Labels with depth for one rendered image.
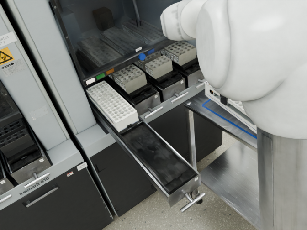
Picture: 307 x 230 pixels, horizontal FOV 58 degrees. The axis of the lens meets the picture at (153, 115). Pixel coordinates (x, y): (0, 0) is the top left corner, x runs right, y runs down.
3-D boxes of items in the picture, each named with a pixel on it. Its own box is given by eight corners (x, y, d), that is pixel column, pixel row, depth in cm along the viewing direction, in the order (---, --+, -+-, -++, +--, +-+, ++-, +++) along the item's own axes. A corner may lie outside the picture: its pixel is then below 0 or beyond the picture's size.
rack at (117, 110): (89, 99, 131) (85, 89, 127) (107, 90, 134) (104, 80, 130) (119, 134, 111) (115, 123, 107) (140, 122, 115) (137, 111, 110)
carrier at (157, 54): (160, 61, 143) (158, 51, 139) (162, 63, 141) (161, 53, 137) (141, 70, 139) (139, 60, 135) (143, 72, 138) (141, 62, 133)
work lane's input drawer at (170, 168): (87, 108, 137) (81, 94, 131) (111, 96, 142) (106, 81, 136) (178, 218, 89) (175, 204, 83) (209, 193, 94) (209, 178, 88)
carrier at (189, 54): (194, 56, 142) (193, 45, 138) (197, 57, 140) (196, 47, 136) (176, 65, 138) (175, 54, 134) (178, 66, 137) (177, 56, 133)
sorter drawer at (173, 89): (101, 52, 177) (97, 39, 171) (119, 43, 182) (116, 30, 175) (169, 107, 129) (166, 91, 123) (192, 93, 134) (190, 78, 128)
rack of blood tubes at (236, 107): (204, 94, 114) (204, 82, 110) (223, 84, 117) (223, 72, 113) (260, 136, 94) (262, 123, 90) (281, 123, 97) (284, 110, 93)
